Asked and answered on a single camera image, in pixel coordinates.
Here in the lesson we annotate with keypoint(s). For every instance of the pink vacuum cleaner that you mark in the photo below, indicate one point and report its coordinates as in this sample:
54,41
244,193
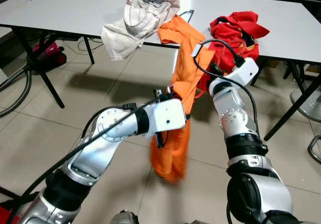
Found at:
50,53

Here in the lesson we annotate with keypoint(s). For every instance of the red shirt with navy print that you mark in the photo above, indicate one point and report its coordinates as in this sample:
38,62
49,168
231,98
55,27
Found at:
235,30

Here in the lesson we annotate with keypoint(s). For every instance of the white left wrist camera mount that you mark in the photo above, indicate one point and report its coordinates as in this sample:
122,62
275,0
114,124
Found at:
170,116

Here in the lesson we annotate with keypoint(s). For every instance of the cream white trousers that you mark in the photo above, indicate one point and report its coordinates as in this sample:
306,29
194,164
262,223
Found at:
145,13

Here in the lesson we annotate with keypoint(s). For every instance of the large orange garment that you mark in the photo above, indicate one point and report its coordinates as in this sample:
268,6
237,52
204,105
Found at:
170,153

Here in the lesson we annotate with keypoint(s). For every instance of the white table black legs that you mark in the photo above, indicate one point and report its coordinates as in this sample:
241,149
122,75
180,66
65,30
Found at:
90,8

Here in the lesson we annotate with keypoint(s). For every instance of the dark thin clothes hanger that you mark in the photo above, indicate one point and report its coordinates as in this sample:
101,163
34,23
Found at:
192,14

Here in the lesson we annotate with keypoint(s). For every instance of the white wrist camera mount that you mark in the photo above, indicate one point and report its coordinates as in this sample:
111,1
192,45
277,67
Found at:
246,72
170,116

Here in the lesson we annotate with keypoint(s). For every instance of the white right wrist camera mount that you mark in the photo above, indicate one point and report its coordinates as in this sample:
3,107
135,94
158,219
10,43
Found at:
246,72

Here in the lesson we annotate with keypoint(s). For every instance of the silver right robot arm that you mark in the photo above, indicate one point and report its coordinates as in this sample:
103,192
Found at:
233,118

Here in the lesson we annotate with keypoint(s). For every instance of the small orange garment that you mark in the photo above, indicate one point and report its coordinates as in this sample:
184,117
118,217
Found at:
178,30

